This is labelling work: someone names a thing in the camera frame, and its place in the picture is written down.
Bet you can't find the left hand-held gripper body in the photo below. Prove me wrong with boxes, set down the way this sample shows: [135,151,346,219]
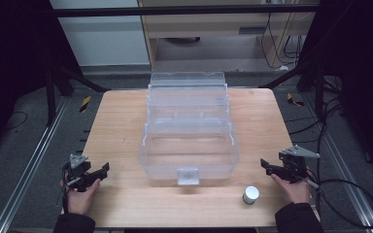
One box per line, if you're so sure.
[62,153,93,193]

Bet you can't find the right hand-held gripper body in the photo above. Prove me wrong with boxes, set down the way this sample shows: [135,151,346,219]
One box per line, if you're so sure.
[278,144,322,184]

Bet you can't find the person's right hand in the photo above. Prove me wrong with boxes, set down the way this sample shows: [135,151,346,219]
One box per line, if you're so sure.
[270,173,312,205]

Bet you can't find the person's left hand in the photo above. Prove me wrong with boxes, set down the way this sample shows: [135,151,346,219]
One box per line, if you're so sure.
[59,178,102,216]

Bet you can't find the small silver can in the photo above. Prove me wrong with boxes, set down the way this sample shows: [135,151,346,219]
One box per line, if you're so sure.
[242,185,260,206]

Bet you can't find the yellow black tape strip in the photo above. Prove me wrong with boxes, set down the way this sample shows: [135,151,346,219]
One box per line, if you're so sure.
[79,95,92,114]
[287,92,305,108]

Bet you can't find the clear plastic tiered storage box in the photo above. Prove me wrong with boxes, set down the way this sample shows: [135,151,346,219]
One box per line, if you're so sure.
[138,71,241,186]

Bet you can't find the black metal stand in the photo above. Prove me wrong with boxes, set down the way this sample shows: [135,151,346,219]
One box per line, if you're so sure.
[259,57,326,120]
[44,62,111,127]

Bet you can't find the white cabinet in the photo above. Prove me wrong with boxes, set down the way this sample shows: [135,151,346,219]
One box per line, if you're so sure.
[50,0,152,67]

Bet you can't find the light wooden desk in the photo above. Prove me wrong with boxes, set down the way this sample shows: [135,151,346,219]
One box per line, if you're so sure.
[137,0,321,70]

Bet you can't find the aluminium floor rail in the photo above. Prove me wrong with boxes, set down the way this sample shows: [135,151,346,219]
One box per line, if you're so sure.
[0,96,70,233]
[300,91,373,233]

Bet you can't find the black floor cables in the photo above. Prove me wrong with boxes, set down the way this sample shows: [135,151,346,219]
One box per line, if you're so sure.
[286,77,348,183]

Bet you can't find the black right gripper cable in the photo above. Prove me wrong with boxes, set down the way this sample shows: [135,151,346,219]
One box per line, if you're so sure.
[306,179,373,229]

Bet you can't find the black hanging cables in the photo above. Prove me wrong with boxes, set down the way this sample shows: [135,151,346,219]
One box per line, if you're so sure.
[260,13,305,70]

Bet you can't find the black horizontal frame bar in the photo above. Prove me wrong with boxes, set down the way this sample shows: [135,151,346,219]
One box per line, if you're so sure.
[51,4,322,18]

